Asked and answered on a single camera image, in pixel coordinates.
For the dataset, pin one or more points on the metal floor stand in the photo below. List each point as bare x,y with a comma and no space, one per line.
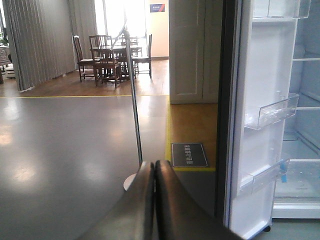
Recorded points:
124,30

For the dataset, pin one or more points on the grey curtain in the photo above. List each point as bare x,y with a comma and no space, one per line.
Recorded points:
40,36

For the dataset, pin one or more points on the white cabinet doors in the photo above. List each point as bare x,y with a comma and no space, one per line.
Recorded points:
195,28

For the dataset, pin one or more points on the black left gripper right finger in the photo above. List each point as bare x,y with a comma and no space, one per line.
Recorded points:
178,215

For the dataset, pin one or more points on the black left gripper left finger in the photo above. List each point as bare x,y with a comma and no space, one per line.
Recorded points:
132,217

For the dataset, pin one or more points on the dark wooden dining chair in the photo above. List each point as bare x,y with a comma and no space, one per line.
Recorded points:
105,67

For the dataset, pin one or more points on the grey side-by-side fridge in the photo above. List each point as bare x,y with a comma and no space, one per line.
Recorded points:
297,193

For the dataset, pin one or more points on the wooden dining table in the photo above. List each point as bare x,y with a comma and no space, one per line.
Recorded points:
121,57

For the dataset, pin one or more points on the dark floor sign mat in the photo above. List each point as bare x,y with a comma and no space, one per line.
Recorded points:
188,155

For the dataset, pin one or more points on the white fridge door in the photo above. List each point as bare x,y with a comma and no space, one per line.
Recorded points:
257,49

